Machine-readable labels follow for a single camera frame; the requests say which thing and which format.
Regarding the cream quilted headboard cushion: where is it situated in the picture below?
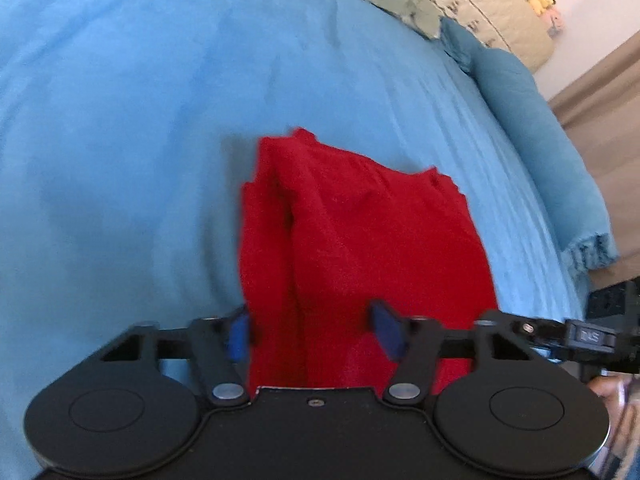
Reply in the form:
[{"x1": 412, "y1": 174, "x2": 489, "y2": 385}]
[{"x1": 365, "y1": 0, "x2": 557, "y2": 75}]

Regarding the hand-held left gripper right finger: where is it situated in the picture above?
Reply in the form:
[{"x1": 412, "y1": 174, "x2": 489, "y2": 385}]
[{"x1": 367, "y1": 299, "x2": 543, "y2": 406}]

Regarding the blue bed blanket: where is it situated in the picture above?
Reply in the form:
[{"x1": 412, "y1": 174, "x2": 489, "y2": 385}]
[{"x1": 0, "y1": 0, "x2": 596, "y2": 480}]

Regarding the person's right hand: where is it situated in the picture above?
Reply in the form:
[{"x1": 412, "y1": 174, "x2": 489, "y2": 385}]
[{"x1": 587, "y1": 376, "x2": 632, "y2": 413}]

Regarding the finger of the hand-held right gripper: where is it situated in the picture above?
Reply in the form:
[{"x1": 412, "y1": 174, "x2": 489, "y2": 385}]
[{"x1": 517, "y1": 316, "x2": 623, "y2": 363}]

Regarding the folded blue duvet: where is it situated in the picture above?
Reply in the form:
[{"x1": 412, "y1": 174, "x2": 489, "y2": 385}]
[{"x1": 440, "y1": 19, "x2": 620, "y2": 281}]

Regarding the red knit sweater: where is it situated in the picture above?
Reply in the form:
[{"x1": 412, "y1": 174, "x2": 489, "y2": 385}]
[{"x1": 237, "y1": 127, "x2": 501, "y2": 397}]

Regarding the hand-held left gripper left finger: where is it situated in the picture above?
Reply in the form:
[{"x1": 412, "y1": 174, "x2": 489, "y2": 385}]
[{"x1": 77, "y1": 304, "x2": 252, "y2": 407}]

